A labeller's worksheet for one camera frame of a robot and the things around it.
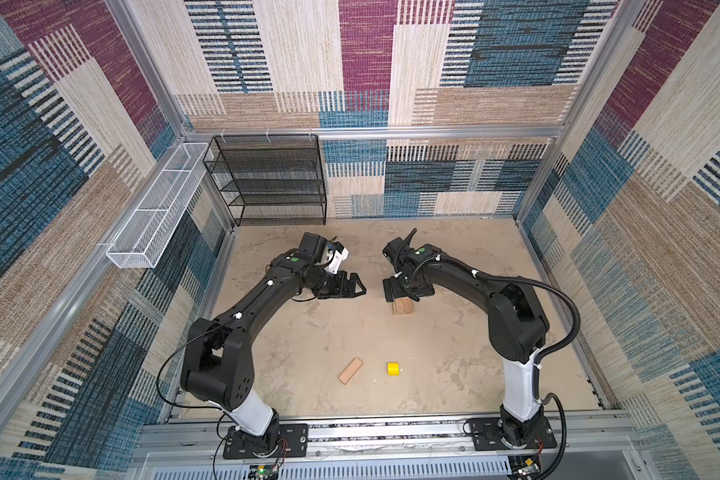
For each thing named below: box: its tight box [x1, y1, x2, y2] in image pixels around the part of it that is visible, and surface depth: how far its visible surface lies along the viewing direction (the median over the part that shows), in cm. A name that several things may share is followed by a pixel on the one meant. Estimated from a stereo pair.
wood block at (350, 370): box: [338, 357, 364, 385], surface depth 86 cm
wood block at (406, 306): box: [400, 298, 413, 314], surface depth 94 cm
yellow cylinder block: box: [387, 362, 401, 376], surface depth 85 cm
